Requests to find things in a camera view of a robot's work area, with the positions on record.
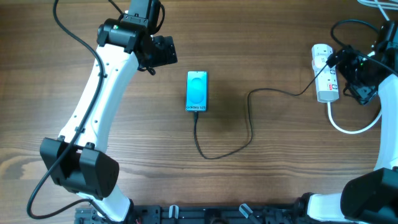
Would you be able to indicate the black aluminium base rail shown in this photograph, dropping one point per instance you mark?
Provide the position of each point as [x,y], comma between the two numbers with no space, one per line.
[155,214]

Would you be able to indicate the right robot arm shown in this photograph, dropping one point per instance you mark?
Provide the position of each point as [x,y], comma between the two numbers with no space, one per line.
[370,198]

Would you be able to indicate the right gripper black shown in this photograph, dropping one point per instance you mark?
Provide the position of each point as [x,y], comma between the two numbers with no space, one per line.
[362,93]

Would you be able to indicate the white USB charger plug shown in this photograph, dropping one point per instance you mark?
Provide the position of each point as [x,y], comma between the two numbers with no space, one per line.
[319,62]

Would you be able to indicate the white power strip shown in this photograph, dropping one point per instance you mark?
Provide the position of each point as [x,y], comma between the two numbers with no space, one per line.
[326,82]

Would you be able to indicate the Galaxy S25 smartphone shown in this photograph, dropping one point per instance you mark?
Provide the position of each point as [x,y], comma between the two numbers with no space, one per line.
[197,91]

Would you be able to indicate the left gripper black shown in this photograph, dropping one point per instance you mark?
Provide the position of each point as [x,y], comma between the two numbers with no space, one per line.
[165,51]

